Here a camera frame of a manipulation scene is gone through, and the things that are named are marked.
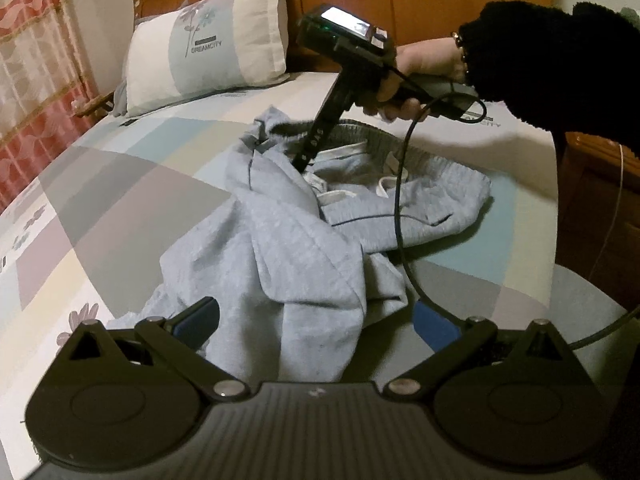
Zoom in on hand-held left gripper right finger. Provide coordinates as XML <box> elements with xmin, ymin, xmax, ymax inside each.
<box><xmin>383</xmin><ymin>300</ymin><xmax>577</xmax><ymax>404</ymax></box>

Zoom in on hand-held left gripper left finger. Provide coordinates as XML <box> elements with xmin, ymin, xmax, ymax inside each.
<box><xmin>62</xmin><ymin>296</ymin><xmax>252</xmax><ymax>402</ymax></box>

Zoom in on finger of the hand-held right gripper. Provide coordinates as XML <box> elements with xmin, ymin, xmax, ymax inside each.
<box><xmin>291</xmin><ymin>152</ymin><xmax>321</xmax><ymax>175</ymax></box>

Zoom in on grey sweatpants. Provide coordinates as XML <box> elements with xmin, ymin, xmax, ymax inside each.
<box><xmin>107</xmin><ymin>105</ymin><xmax>493</xmax><ymax>385</ymax></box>

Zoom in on person's right hand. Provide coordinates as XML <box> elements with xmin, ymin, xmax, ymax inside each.
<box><xmin>359</xmin><ymin>36</ymin><xmax>470</xmax><ymax>122</ymax></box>

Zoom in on floral printed pillow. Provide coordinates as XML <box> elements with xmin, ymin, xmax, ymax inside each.
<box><xmin>122</xmin><ymin>0</ymin><xmax>292</xmax><ymax>119</ymax></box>

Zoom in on patchwork bed sheet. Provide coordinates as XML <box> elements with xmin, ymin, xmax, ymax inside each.
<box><xmin>0</xmin><ymin>67</ymin><xmax>561</xmax><ymax>480</ymax></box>

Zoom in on wooden nightstand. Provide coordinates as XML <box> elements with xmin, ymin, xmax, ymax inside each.
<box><xmin>554</xmin><ymin>132</ymin><xmax>640</xmax><ymax>281</ymax></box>

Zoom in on brown wooden stand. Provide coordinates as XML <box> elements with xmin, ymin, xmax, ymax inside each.
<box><xmin>75</xmin><ymin>91</ymin><xmax>117</xmax><ymax>117</ymax></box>

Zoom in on red patterned curtain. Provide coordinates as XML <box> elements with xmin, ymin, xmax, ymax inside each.
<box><xmin>0</xmin><ymin>0</ymin><xmax>101</xmax><ymax>211</ymax></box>

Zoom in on black cable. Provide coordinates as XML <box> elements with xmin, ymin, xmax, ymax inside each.
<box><xmin>392</xmin><ymin>72</ymin><xmax>640</xmax><ymax>352</ymax></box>

